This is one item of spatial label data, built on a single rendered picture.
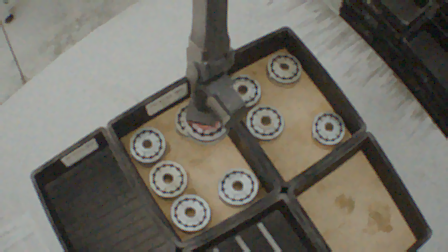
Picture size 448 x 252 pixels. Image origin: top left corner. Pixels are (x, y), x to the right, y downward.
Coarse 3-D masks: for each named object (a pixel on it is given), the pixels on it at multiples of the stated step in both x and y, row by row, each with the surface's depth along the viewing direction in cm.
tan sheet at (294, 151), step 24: (240, 72) 143; (264, 72) 143; (264, 96) 140; (288, 96) 140; (312, 96) 140; (288, 120) 137; (312, 120) 137; (264, 144) 134; (288, 144) 134; (312, 144) 134; (288, 168) 131
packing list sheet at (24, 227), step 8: (24, 216) 138; (8, 224) 136; (16, 224) 136; (24, 224) 136; (32, 224) 137; (0, 232) 135; (8, 232) 135; (16, 232) 135; (24, 232) 135; (32, 232) 135; (0, 240) 133; (8, 240) 133; (16, 240) 134; (24, 240) 134; (32, 240) 134; (40, 240) 134; (0, 248) 132; (8, 248) 132; (16, 248) 132; (24, 248) 133; (32, 248) 133; (40, 248) 133; (48, 248) 133
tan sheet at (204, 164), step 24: (168, 120) 138; (168, 144) 135; (192, 144) 135; (216, 144) 134; (144, 168) 132; (192, 168) 132; (216, 168) 132; (192, 192) 129; (216, 192) 129; (264, 192) 129; (168, 216) 126; (192, 216) 126; (216, 216) 126
